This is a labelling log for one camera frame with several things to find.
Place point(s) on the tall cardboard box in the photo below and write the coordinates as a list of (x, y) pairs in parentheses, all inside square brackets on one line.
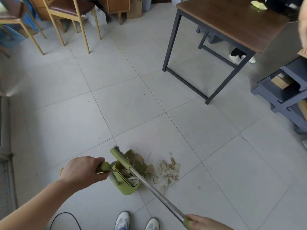
[(134, 8)]

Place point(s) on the pile of cardboard and plastic scraps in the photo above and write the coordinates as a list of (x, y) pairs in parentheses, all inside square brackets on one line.
[(165, 173)]

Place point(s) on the blue panel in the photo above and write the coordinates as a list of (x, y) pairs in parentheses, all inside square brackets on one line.
[(10, 33)]

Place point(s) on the small cardboard box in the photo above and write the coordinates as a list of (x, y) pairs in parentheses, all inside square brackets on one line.
[(281, 81)]

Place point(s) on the person's left forearm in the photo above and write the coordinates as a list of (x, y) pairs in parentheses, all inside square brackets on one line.
[(31, 205)]

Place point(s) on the person's left thumb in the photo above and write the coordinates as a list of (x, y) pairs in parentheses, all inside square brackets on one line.
[(103, 176)]

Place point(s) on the wooden cabinet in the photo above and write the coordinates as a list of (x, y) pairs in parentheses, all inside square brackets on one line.
[(115, 5)]

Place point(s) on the person's right fingers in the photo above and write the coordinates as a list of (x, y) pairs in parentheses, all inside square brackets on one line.
[(192, 219)]

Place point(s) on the white plastic bag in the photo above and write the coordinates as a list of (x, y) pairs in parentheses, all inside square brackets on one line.
[(97, 17)]

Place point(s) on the wooden chair with brown seat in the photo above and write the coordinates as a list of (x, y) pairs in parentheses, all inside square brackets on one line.
[(14, 11), (69, 7)]

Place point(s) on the green dustpan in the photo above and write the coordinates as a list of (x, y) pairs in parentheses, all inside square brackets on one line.
[(124, 186)]

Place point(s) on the grey-blue step shelf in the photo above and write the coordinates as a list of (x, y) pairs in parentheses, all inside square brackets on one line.
[(285, 98)]

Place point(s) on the person's white shoe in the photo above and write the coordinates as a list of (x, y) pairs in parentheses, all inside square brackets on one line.
[(122, 220), (152, 224)]

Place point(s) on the person's left hand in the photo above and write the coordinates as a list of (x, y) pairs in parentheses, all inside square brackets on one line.
[(79, 171)]

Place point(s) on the person's right white shoe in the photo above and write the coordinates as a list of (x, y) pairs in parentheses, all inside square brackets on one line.
[(152, 224)]

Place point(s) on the person's right hand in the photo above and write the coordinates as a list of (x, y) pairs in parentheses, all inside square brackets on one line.
[(206, 223)]

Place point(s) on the person's left white shoe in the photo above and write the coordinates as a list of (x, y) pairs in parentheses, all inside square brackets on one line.
[(122, 220)]

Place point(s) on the brown table with black frame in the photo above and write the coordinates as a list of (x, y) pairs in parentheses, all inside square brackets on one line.
[(230, 19)]

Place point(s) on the yellow cloth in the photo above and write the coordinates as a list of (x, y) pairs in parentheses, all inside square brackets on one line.
[(258, 5)]

